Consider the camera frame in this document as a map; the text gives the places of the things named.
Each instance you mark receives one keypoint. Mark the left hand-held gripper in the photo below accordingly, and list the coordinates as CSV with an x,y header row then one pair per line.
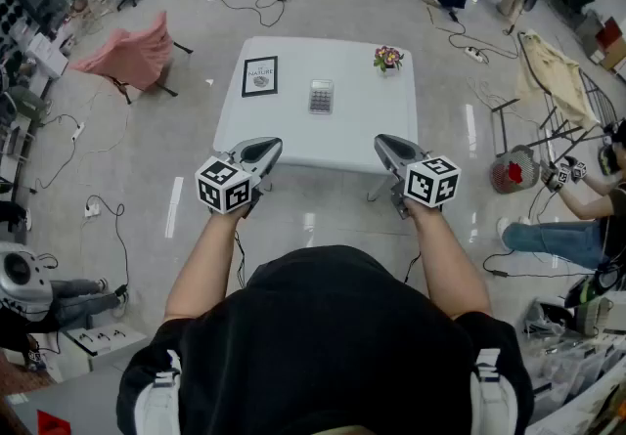
x,y
222,184

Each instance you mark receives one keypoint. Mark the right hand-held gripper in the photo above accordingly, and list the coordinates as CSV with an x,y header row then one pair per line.
x,y
433,184

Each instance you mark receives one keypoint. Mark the grey purple calculator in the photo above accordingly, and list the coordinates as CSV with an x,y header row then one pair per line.
x,y
321,98

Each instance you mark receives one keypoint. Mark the person's left forearm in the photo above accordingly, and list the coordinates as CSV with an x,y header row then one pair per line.
x,y
205,267

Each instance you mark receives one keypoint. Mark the person's right forearm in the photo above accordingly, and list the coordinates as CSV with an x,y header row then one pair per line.
x,y
450,267

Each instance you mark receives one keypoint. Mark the black framed leaf picture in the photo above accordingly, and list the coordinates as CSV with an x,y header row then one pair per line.
x,y
260,76

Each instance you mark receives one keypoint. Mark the white floor tape strip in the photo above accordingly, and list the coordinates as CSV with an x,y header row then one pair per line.
x,y
471,130
173,208

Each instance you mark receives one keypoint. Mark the small potted flower plant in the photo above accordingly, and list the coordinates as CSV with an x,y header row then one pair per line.
x,y
388,59

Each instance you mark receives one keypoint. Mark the grey mesh basket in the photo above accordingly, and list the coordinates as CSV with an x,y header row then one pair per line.
x,y
501,176

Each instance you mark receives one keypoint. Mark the red cloth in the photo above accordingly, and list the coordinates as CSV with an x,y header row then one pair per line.
x,y
516,171

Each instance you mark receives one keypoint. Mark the pink cloth covered chair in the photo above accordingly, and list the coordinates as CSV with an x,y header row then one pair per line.
x,y
132,56

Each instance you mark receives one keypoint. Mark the beige cloth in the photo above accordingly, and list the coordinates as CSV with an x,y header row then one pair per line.
x,y
552,76

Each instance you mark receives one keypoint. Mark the person's black shirt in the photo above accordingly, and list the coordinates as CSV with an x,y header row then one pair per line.
x,y
318,350

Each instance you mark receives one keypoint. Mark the black metal rack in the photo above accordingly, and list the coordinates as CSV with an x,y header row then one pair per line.
x,y
601,98

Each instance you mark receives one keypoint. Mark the white cardboard box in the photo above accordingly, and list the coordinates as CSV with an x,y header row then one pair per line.
x,y
46,54

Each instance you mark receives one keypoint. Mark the brown cardboard box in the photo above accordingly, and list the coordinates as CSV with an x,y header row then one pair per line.
x,y
616,56

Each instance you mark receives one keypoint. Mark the black green device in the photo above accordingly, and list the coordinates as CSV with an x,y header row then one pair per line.
x,y
592,289

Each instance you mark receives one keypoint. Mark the white tool tray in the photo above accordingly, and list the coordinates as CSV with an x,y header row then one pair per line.
x,y
107,337

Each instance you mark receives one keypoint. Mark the red cardboard box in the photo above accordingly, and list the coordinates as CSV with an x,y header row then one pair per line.
x,y
609,32

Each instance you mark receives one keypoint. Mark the row of clear storage bins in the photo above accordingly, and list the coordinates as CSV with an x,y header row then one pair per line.
x,y
572,374

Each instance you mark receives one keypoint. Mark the red paper sheet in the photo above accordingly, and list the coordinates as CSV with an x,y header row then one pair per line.
x,y
51,423

